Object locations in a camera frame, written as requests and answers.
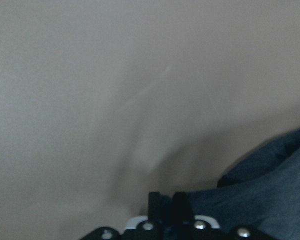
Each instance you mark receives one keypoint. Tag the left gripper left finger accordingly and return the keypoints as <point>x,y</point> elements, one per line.
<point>154,206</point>

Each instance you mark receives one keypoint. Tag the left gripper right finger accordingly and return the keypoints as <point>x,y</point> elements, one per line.
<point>182,211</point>

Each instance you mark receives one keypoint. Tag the black graphic t-shirt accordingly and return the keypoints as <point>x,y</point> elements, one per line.
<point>262,191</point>

